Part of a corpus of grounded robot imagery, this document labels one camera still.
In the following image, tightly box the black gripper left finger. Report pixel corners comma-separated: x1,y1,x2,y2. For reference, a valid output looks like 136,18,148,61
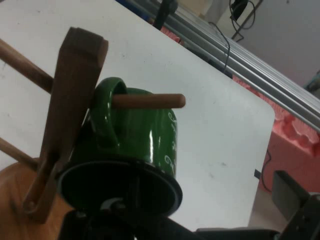
59,197,198,240

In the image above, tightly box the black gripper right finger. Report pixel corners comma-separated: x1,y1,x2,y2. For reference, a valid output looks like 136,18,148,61
272,169,320,240

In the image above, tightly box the green enamel mug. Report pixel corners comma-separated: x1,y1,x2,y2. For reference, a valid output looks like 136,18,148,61
57,76,184,218

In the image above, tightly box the pink foam packaging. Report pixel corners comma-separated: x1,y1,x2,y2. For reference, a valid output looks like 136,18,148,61
159,24,320,193

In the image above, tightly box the wooden mug tree stand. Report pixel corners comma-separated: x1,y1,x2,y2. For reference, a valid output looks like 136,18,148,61
0,26,186,240

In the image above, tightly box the black tripod stand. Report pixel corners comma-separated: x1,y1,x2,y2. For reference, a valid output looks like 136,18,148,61
152,0,179,29

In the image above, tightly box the black cable on foam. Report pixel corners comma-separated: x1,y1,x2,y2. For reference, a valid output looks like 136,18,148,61
259,149,272,191

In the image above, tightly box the side aluminium frame rail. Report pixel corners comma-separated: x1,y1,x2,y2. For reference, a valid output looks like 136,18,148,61
139,0,320,131

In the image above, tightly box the black cable over frame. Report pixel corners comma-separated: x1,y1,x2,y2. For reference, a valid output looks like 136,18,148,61
208,21,232,77

